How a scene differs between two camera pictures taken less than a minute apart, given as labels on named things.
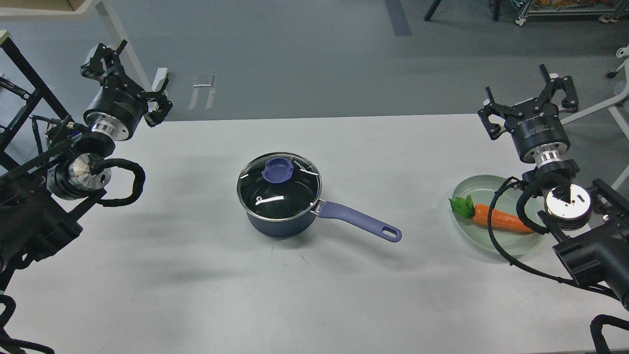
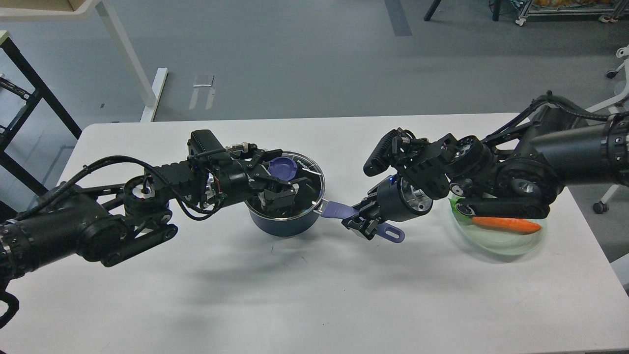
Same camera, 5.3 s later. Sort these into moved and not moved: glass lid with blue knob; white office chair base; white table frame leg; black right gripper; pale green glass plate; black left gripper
Moved: black left gripper; black right gripper
Not moved: pale green glass plate; white table frame leg; glass lid with blue knob; white office chair base
